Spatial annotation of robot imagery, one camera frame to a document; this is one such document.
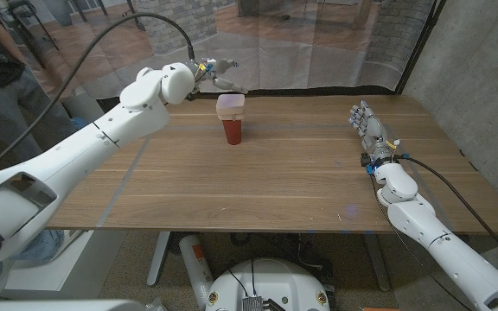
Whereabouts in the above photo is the red plastic cup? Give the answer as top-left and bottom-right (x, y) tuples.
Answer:
(221, 118), (243, 146)

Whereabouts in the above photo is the black backdrop stand pole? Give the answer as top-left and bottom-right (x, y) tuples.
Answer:
(395, 0), (447, 95)

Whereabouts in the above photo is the white cylinder with orange label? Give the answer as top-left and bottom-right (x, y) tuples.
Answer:
(178, 234), (215, 310)

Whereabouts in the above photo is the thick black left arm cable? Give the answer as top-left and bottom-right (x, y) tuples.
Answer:
(0, 11), (196, 178)

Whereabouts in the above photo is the seated person in blue jeans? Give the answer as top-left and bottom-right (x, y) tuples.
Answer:
(0, 228), (67, 302)

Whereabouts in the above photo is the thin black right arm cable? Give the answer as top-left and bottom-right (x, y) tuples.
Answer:
(369, 175), (477, 311)

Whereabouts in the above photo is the white round robot torso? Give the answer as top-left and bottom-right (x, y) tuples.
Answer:
(205, 257), (331, 311)

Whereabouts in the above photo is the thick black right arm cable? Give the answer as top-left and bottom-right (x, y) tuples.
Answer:
(398, 155), (498, 269)

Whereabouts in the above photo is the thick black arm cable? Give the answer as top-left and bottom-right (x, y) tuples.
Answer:
(0, 11), (196, 178)
(398, 155), (498, 269)

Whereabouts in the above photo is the printed room backdrop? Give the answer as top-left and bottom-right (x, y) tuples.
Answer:
(0, 0), (438, 103)

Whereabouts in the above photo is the white table leg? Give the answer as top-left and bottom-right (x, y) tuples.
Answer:
(146, 231), (171, 288)
(363, 232), (392, 293)

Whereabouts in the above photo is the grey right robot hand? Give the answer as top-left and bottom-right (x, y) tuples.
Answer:
(348, 100), (399, 168)

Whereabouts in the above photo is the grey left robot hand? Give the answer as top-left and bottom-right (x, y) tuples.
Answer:
(190, 58), (249, 95)

